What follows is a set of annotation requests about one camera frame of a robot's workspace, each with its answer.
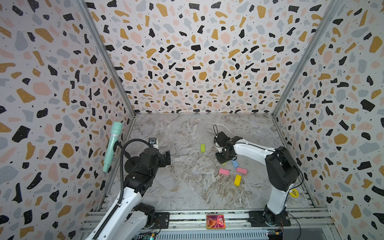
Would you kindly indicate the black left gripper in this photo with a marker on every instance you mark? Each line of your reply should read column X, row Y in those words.
column 164, row 158

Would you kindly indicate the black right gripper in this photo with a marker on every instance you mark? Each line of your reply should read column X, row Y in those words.
column 220, row 160

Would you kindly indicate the light blue block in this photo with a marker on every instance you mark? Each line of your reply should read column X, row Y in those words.
column 235, row 164

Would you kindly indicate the pink block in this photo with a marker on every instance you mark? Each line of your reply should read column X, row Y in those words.
column 242, row 171
column 224, row 172

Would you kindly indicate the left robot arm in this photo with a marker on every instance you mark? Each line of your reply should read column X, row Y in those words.
column 129, row 215

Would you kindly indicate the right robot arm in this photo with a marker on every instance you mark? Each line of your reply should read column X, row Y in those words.
column 281, row 169

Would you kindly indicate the black microphone stand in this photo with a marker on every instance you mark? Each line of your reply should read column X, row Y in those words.
column 130, row 162

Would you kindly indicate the yellow block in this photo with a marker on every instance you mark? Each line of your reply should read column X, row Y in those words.
column 238, row 180

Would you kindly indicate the mint green microphone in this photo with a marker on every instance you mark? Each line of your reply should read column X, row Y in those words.
column 116, row 131

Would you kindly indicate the colourful square card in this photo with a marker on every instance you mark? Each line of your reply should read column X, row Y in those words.
column 215, row 222

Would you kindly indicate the yellow round sticker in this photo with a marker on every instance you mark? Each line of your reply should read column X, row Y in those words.
column 294, row 193

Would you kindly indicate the metal corner profile left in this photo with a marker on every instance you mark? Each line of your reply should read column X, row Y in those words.
column 86, row 15

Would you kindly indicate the metal corner profile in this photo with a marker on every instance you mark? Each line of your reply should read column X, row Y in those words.
column 327, row 18
column 86, row 15

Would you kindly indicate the metal corner profile right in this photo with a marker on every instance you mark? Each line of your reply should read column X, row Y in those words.
column 327, row 18

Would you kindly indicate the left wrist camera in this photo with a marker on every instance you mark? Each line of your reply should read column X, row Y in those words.
column 154, row 143

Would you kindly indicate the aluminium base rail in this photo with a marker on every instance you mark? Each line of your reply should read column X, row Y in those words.
column 246, row 224

